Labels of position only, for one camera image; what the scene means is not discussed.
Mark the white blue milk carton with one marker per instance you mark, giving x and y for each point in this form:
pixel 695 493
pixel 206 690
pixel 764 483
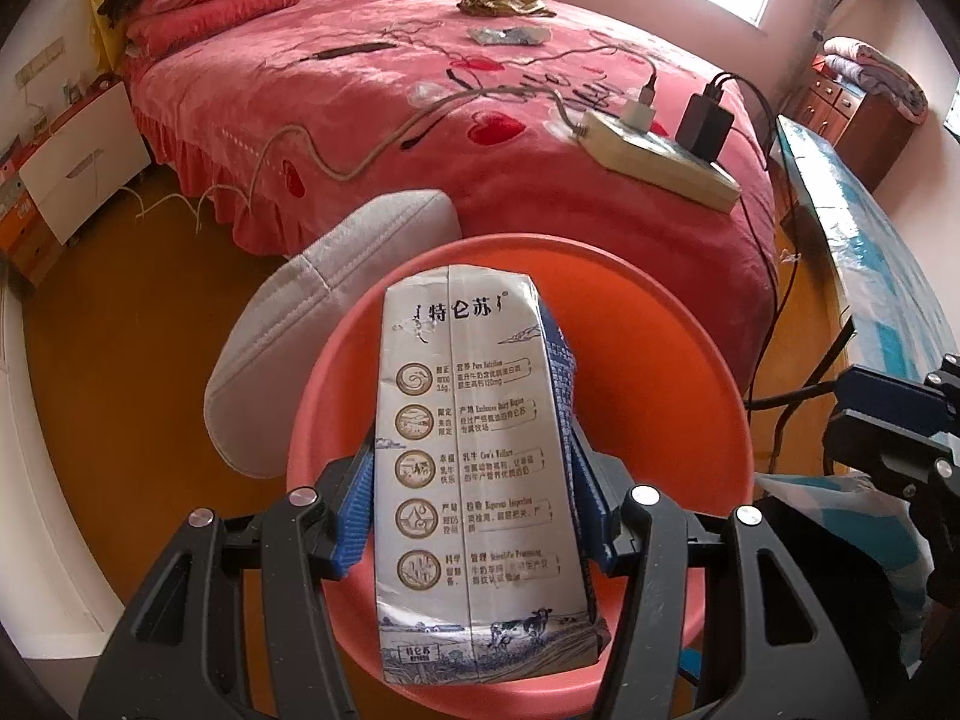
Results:
pixel 480 576

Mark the white usb charger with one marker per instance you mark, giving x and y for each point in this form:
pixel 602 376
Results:
pixel 638 113

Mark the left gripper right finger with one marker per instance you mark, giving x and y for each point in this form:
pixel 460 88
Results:
pixel 768 648

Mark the blue checkered tablecloth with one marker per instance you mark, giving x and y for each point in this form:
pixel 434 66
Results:
pixel 901 329

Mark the brown wooden cabinet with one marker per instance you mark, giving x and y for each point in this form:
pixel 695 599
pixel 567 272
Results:
pixel 866 131

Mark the folded blanket on cabinet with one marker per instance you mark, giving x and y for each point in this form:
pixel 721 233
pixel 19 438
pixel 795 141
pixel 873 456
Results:
pixel 875 73

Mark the orange plastic basin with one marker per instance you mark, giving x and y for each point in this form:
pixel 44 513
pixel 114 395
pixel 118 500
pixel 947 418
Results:
pixel 651 388

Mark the small silver wrapper on bed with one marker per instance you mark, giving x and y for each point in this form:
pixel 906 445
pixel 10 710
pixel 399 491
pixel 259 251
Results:
pixel 513 36

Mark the black power adapter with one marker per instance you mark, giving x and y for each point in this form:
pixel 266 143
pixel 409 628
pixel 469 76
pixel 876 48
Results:
pixel 705 124

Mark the olive crumpled cloth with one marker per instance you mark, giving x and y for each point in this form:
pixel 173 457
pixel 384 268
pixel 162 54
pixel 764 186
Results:
pixel 505 8

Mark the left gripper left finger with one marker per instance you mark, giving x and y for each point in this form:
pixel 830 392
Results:
pixel 179 649

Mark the beige power strip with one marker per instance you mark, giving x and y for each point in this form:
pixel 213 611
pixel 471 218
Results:
pixel 658 161

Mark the pink bed cover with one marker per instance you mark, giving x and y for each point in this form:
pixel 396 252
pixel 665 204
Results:
pixel 296 118

